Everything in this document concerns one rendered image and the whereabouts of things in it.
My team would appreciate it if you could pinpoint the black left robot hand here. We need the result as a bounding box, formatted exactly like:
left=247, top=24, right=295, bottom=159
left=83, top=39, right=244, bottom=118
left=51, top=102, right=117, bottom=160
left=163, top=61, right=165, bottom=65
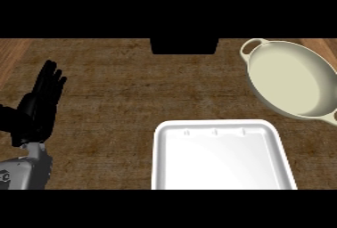
left=0, top=59, right=68, bottom=148

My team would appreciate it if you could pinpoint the white foam tray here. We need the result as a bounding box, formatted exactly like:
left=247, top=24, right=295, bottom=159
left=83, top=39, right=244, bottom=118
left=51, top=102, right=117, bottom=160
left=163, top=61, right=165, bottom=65
left=151, top=118, right=299, bottom=191

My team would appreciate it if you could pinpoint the cream oval pot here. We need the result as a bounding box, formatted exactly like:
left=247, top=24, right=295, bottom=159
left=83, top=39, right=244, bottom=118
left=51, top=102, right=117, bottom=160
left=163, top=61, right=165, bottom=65
left=238, top=38, right=337, bottom=127

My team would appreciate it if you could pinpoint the black box-shaped object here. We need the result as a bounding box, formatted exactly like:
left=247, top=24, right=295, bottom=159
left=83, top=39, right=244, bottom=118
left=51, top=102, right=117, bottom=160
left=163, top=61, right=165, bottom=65
left=150, top=38, right=221, bottom=55

